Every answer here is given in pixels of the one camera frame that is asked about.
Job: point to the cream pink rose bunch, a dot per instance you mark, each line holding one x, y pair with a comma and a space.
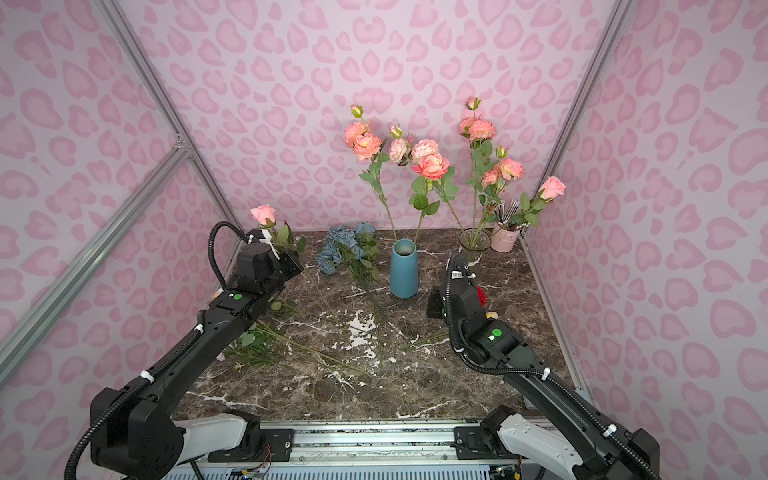
259, 346

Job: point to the pale pink rose spray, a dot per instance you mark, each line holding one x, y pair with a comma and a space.
404, 150

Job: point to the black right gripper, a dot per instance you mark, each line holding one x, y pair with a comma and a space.
456, 279

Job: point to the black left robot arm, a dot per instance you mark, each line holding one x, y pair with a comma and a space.
131, 430

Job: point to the pink peony spray stem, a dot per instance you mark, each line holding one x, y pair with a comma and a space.
492, 168

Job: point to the aluminium frame post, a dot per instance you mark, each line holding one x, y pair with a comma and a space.
620, 17
128, 40

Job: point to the pink artificial rose stem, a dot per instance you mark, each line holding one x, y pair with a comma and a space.
529, 208

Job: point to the aluminium frame post left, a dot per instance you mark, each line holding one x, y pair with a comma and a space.
128, 40

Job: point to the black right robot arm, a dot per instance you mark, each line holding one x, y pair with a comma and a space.
584, 443

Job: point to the pink rosebud stem pair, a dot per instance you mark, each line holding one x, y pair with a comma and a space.
283, 236

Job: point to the teal ceramic vase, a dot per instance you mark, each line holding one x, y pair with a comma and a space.
404, 279

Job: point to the large pink rose stem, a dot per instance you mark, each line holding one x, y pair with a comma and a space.
432, 188

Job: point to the red carnation flower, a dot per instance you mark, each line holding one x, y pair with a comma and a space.
481, 296

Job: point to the diagonal aluminium frame bar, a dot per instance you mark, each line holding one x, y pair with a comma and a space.
40, 319

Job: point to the clear glass vase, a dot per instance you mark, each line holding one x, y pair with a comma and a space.
473, 244

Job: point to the aluminium frame post right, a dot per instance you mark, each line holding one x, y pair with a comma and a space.
620, 17

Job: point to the blue artificial rose bunch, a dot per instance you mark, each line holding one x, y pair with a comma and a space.
352, 249

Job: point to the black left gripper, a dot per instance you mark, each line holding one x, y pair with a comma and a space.
282, 260

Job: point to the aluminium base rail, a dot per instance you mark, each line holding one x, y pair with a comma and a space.
365, 450

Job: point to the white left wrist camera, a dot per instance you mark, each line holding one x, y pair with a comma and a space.
267, 238

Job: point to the pink pencil cup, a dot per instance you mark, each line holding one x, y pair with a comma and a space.
506, 229

